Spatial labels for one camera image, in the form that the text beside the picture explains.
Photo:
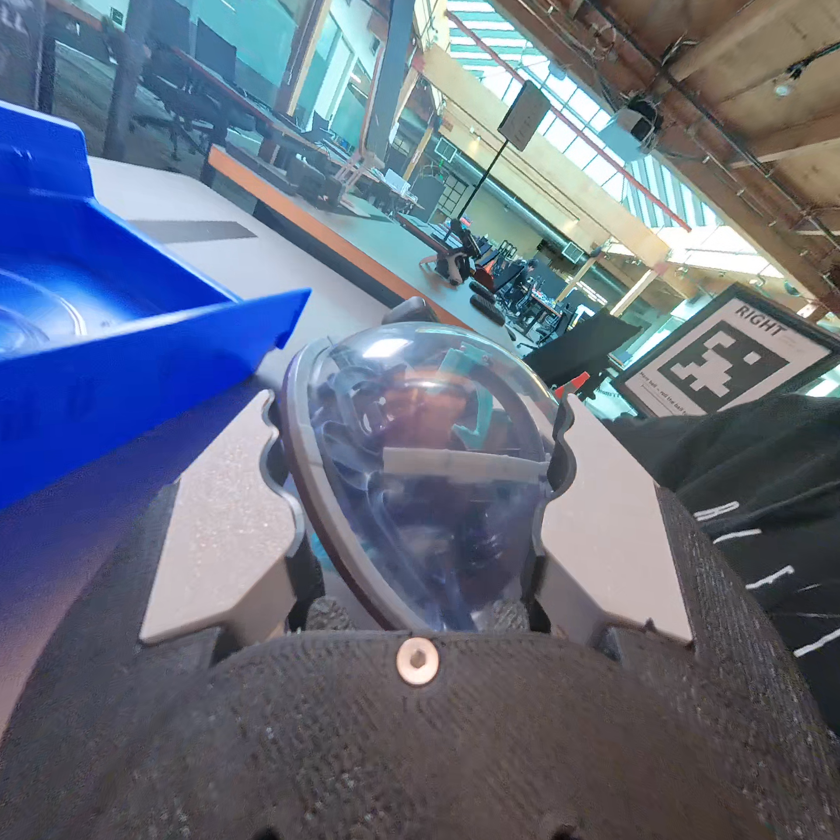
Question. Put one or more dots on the black office chair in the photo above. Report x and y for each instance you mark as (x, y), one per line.
(591, 348)

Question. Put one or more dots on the clear plastic maze ball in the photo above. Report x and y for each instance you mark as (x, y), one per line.
(420, 473)

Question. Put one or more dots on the black backpack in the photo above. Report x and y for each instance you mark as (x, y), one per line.
(788, 591)

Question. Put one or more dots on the spare hand-held gripper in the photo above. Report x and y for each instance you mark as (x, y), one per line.
(457, 256)

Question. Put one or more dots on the clear plastic ball stand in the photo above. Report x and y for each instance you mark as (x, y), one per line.
(40, 309)

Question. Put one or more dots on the black sign stand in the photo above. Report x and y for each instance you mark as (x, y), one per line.
(521, 116)

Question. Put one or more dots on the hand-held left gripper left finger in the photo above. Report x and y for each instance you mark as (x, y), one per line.
(217, 551)

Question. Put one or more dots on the black-framed marker sign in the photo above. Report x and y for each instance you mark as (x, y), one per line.
(729, 348)

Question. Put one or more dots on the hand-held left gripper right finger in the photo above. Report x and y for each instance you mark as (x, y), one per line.
(610, 551)

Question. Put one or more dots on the long pale desk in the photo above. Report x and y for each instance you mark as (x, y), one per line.
(328, 223)

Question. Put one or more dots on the blue plastic bin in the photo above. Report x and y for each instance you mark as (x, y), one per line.
(118, 368)

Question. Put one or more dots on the orange traffic cone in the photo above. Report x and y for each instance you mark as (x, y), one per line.
(571, 385)

